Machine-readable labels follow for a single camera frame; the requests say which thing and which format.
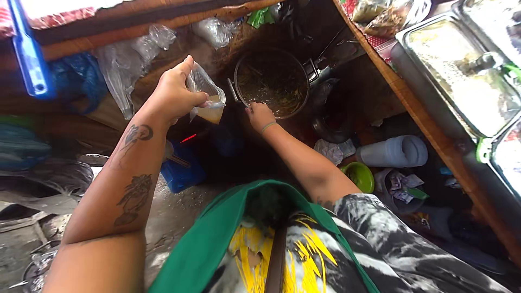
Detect blue plastic container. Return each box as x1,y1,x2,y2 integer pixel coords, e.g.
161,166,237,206
160,139,207,194

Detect white translucent plastic jar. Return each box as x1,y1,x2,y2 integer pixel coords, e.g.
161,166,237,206
356,135,429,168

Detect blue plastic bag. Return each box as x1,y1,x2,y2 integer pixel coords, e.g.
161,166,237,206
49,52,107,115

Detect red and white tablecloth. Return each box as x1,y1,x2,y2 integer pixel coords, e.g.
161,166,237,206
342,0,401,71

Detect person's left hand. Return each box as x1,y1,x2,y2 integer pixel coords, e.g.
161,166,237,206
149,55,210,127

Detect small crumpled clear bag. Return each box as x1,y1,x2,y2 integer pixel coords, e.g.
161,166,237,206
191,17,241,50

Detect tied bags of food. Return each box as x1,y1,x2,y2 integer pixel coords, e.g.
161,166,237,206
351,0,432,39

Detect large metal cooking pot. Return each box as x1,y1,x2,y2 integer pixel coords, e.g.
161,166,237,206
227,48,320,120

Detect red and white cloth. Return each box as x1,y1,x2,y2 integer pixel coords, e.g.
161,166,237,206
0,0,133,39

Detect teal plastic bag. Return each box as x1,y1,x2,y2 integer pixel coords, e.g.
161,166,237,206
0,116,51,171

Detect black round stove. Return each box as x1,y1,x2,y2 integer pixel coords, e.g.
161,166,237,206
312,110,354,144

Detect person's left forearm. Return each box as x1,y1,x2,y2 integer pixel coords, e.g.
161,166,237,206
61,102,171,247

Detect gray trash bin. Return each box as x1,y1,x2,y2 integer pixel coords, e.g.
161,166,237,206
374,168,426,215

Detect long clear plastic bag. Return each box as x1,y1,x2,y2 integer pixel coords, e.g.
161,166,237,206
96,24,177,120

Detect person's right hand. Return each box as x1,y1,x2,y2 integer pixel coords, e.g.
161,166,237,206
244,102,277,134

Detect person's right forearm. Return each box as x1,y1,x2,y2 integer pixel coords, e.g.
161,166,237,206
261,122,362,205

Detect soup with green leaves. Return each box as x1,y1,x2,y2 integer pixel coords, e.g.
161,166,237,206
237,55,309,119

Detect green plastic bag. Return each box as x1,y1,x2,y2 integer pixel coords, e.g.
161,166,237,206
246,7,276,29

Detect blue plastic handle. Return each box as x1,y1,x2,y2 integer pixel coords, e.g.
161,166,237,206
7,0,53,99

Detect wooden-edged food counter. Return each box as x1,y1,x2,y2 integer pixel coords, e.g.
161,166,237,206
333,0,521,267

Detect rectangular metal food tray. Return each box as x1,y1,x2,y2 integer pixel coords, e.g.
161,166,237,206
396,12,521,140
475,121,521,204
453,0,521,78

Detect wooden-edged wall shelf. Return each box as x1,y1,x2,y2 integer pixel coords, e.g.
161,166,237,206
0,0,281,71

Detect clear bag of broth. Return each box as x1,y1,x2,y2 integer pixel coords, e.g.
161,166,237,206
186,62,226,125

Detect lime green plastic bowl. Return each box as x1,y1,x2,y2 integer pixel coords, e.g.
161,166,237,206
340,161,375,194

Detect large translucent gray bag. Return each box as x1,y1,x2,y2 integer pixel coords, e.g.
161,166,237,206
0,158,94,215

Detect white long-handled dipper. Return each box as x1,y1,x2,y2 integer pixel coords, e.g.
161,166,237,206
163,140,191,168

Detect crumpled white plastic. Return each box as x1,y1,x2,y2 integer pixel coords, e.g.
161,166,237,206
314,139,356,166

